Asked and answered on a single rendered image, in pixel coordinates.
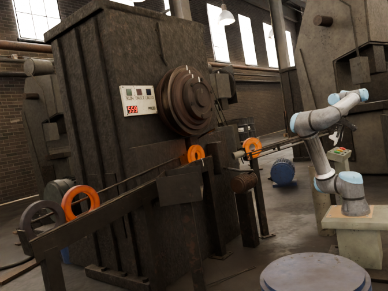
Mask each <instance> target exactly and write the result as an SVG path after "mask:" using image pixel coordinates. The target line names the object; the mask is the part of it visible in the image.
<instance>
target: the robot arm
mask: <svg viewBox="0 0 388 291"><path fill-rule="evenodd" d="M368 97H369V94H368V91H367V90H366V89H365V88H363V89H357V90H354V91H341V92H340V93H338V94H331V95H330V96H329V97H328V103H329V104H330V105H332V106H328V107H327V108H324V109H318V110H311V111H305V112H299V113H296V114H294V115H293V116H292V117H291V120H290V128H291V131H292V132H293V133H297V134H298V136H299V138H300V139H303V141H304V144H305V146H306V148H307V151H308V153H309V156H310V158H311V161H312V163H313V166H314V168H315V171H316V174H315V177H314V186H315V188H316V190H317V191H318V192H320V193H332V194H341V195H342V206H341V214H342V215H345V216H349V217H362V216H365V215H368V214H370V213H371V210H370V207H369V205H368V203H367V201H366V199H365V194H364V186H363V179H362V176H361V174H360V173H357V172H354V171H343V172H340V173H339V174H336V172H335V170H334V169H333V168H331V167H330V164H329V162H328V160H327V156H326V154H325V152H324V149H323V147H322V144H321V142H320V139H319V136H318V133H319V131H320V130H324V129H326V128H328V127H329V130H331V131H333V132H334V134H333V135H330V136H329V138H330V139H332V140H334V145H336V144H337V142H338V139H339V143H340V142H341V141H342V137H343V134H344V128H345V125H346V126H347V127H348V128H350V129H351V130H352V131H354V132H355V131H356V130H357V129H358V127H357V126H356V125H353V124H352V123H351V122H349V121H348V120H347V119H346V118H344V117H347V115H348V112H349V110H350V109H351V108H353V107H354V106H355V105H357V104H358V103H359V102H363V101H366V100H368Z"/></svg>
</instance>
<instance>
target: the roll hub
mask: <svg viewBox="0 0 388 291"><path fill-rule="evenodd" d="M201 78H202V77H199V78H198V77H194V78H191V79H189V80H187V81H186V83H185V85H184V88H183V93H182V96H183V101H184V105H185V108H186V110H187V112H188V113H189V115H190V116H191V117H193V118H194V119H196V120H203V119H206V118H208V117H210V116H211V114H212V112H213V111H211V108H214V94H211V90H212V89H211V87H210V85H209V83H208V82H207V81H206V80H205V79H203V81H201V80H200V82H199V79H201ZM191 83H193V87H191ZM191 102H193V103H194V105H193V106H192V105H191ZM202 114H204V118H202Z"/></svg>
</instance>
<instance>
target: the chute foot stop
mask: <svg viewBox="0 0 388 291"><path fill-rule="evenodd" d="M17 233H18V236H19V239H20V242H21V245H22V248H23V251H24V254H25V255H29V256H33V252H32V248H31V245H30V243H29V239H28V236H27V233H26V231H25V230H17Z"/></svg>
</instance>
